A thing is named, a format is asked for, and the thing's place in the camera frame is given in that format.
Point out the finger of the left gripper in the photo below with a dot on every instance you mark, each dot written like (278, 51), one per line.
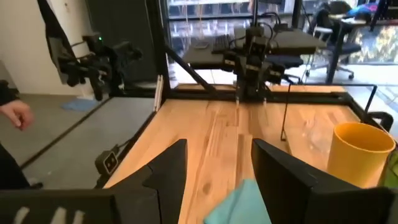
(260, 82)
(244, 82)

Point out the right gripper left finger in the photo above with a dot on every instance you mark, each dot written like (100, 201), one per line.
(168, 180)

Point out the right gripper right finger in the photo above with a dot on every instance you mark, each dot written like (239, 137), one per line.
(280, 180)

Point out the small clear plastic cup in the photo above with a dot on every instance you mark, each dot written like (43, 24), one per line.
(312, 137)

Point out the orange-yellow plastic cup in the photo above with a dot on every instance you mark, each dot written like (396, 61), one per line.
(357, 158)

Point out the tall green plastic cup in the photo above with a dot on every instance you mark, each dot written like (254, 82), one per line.
(393, 171)

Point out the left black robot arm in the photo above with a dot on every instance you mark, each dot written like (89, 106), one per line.
(258, 40)

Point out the person's forearm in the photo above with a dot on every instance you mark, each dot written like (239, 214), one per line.
(5, 91)

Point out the black robot arm with green light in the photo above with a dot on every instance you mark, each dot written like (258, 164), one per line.
(93, 67)

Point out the dark blue chair seat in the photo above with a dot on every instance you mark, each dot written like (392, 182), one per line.
(286, 60)

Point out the grey desk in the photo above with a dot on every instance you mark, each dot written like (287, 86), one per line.
(295, 43)

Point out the black keyboard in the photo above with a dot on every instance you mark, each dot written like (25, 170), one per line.
(222, 43)

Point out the blue cloth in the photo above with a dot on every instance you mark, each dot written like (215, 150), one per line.
(239, 205)

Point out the black office chair with armrests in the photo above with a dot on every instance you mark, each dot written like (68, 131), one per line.
(340, 48)

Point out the dark background table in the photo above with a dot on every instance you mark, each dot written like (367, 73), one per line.
(357, 21)

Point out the blue and pink bag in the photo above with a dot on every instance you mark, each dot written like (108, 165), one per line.
(362, 11)

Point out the pale blue rag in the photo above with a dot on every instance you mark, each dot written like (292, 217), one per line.
(79, 104)

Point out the person's leg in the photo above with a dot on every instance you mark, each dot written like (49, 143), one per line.
(9, 169)

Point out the person's hand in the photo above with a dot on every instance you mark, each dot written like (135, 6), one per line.
(17, 113)

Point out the dark slanted stand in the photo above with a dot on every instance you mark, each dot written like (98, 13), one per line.
(54, 31)

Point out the small grey camera box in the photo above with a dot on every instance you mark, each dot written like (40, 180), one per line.
(107, 161)

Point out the silver metal bracket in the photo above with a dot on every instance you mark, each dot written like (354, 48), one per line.
(159, 93)

